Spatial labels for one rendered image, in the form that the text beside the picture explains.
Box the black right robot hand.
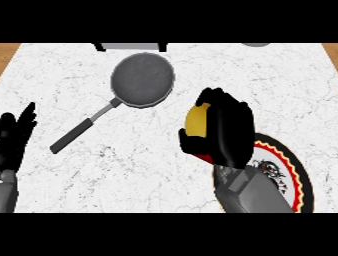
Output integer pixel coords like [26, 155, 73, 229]
[176, 87, 256, 170]

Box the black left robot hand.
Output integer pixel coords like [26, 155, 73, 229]
[0, 101, 39, 181]

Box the yellow lemon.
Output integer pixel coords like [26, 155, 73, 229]
[184, 102, 212, 138]

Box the patterned black-rimmed plate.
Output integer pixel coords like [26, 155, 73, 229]
[192, 132, 315, 214]

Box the grey frying pan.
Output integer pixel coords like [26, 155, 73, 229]
[48, 52, 176, 155]

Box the grey appliance with black legs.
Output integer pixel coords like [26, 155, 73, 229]
[90, 43, 169, 53]

